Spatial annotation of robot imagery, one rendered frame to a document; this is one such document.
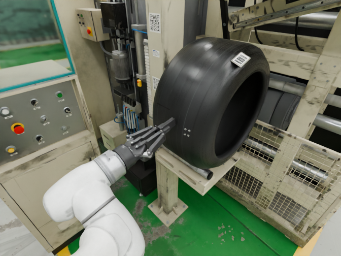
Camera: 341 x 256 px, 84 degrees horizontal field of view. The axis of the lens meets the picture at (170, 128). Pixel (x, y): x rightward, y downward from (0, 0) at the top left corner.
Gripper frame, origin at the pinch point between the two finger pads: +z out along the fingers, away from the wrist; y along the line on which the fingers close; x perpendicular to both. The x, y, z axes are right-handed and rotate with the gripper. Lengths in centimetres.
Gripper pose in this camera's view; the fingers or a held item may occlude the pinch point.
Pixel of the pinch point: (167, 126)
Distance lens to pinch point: 67.5
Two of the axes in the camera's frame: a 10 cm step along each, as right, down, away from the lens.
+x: 1.0, 7.5, 6.6
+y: -7.0, -4.2, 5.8
